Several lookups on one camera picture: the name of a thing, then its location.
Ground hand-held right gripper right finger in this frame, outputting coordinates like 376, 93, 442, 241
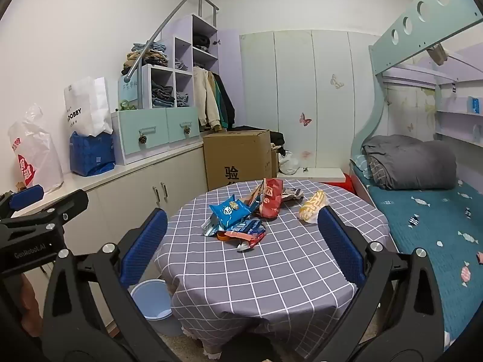
317, 207, 449, 362

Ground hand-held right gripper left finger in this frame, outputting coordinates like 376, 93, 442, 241
40, 208, 178, 362

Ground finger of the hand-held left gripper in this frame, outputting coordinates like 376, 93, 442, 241
0, 184, 45, 219
0, 189, 89, 231

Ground yellow striped snack packet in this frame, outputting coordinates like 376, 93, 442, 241
298, 190, 328, 224

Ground light blue plastic bin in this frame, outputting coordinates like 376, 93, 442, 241
130, 279, 185, 338

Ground red paper snack bag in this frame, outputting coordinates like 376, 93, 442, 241
247, 178, 284, 219

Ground blue panda snack packet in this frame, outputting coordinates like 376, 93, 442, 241
209, 195, 254, 230

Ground person's left forearm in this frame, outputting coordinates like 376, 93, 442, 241
19, 271, 43, 344

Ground white red plastic bag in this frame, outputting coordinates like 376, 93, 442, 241
8, 103, 64, 195

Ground beige low cabinet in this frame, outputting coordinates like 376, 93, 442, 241
0, 138, 206, 310

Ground red plastic stool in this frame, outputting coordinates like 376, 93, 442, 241
322, 175, 359, 197

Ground blue woven bag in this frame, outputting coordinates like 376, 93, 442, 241
69, 131, 116, 177

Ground silver foil wrapper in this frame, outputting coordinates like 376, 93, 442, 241
200, 219, 227, 236

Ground white low board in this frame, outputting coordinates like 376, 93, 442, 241
287, 168, 346, 183

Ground blue plaid pillow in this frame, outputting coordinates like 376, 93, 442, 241
357, 154, 372, 179

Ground grey checkered tablecloth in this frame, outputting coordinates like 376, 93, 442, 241
153, 179, 391, 355

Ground teal printed bed sheet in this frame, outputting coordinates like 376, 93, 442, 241
355, 175, 483, 348

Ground red white wrapper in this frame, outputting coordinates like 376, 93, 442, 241
236, 234, 267, 253

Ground blue red snack wrapper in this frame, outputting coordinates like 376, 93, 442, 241
226, 219, 267, 242

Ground small white plastic bag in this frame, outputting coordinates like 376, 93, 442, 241
279, 151, 300, 176

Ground grey pillow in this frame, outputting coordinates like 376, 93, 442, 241
362, 134, 458, 191

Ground wide teal drawer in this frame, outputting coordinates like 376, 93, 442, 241
118, 110, 168, 155

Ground white paper bag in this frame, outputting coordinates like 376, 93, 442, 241
63, 76, 114, 136

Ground narrow teal drawer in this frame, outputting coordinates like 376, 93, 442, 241
166, 107, 200, 143

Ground large cardboard box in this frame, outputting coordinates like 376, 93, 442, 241
203, 129, 273, 192

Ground light blue storage box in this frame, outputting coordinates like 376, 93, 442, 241
118, 75, 142, 108

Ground white wardrobe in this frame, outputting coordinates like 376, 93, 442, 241
239, 29, 382, 174

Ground folded dark jeans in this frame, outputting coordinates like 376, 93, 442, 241
151, 85, 176, 108

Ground beige hanging jacket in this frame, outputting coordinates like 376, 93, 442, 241
193, 66, 221, 131

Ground green hanging jacket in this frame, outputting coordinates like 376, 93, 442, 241
213, 73, 227, 129

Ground black hanging jacket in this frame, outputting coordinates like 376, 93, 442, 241
218, 73, 236, 129

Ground stack of folded clothes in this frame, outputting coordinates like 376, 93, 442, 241
121, 41, 168, 76

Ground lavender stair cabinet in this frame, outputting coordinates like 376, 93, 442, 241
113, 14, 242, 166

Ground small grey hanging object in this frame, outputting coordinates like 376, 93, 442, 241
426, 43, 449, 65

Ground metal handrail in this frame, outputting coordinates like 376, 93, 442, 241
124, 0, 219, 84

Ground teal bunk bed frame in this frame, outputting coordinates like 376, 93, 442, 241
349, 0, 483, 351

